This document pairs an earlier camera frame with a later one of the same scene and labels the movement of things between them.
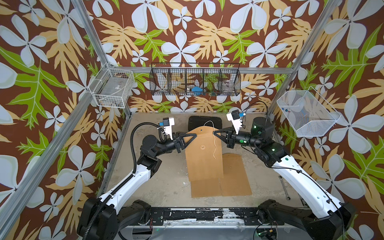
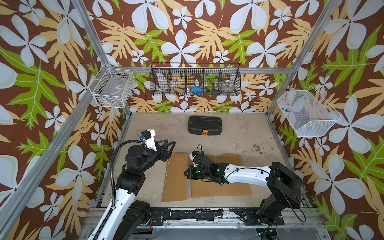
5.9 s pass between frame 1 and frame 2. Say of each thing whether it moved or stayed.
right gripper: moved
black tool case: stayed
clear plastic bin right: stayed
